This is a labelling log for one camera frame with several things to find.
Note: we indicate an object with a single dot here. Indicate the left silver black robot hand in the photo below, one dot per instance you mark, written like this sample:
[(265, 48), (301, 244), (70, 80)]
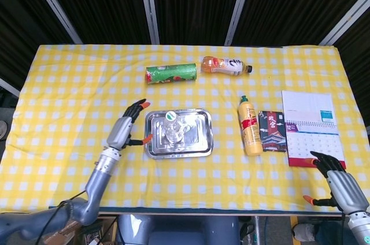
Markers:
[(120, 132)]

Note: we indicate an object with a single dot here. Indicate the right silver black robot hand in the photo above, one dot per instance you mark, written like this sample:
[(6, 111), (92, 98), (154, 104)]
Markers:
[(345, 190)]

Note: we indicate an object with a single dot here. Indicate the clear plastic bottle green cap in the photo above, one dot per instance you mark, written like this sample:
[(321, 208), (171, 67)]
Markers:
[(170, 129)]

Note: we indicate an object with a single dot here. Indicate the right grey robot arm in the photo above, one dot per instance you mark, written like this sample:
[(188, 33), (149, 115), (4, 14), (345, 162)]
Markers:
[(359, 229)]

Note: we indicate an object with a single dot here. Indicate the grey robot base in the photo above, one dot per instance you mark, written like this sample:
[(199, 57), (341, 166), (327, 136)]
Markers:
[(179, 230)]

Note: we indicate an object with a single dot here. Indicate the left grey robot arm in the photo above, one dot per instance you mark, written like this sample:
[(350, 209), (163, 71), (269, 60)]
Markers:
[(98, 181)]

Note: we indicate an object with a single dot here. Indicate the rectangular metal tray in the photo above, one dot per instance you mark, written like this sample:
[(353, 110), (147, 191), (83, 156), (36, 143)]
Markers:
[(199, 138)]

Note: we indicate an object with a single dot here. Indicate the yellow squeeze bottle green cap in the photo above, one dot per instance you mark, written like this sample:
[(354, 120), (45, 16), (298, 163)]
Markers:
[(251, 129)]

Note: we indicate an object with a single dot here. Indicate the orange juice bottle black cap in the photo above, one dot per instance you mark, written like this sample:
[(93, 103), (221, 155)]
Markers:
[(225, 66)]

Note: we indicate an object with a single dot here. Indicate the white shoe with grey sole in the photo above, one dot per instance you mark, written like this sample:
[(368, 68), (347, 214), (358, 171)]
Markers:
[(303, 232)]

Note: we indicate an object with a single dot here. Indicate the yellow white checked tablecloth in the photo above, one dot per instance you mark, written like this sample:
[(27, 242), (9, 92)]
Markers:
[(72, 89)]

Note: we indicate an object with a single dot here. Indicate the green chip can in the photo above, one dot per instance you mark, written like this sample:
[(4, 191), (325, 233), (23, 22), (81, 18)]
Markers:
[(172, 73)]

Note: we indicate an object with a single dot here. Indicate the white red desk calendar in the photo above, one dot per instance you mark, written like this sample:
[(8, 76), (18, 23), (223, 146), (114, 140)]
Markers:
[(306, 112)]

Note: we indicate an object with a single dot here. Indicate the dark red illustrated card box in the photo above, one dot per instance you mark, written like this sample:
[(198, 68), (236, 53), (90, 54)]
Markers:
[(271, 132)]

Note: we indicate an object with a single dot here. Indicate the metal table leg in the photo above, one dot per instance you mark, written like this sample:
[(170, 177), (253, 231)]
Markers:
[(256, 230)]

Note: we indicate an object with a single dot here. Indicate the brown cardboard box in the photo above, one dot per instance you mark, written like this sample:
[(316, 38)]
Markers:
[(69, 235)]

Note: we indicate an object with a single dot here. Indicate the beige shoe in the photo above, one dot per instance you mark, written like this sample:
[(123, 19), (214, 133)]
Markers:
[(2, 129)]

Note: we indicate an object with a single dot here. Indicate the white partition frame post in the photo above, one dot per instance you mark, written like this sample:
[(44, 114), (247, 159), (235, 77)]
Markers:
[(240, 5), (8, 86), (148, 5), (345, 19), (55, 8)]

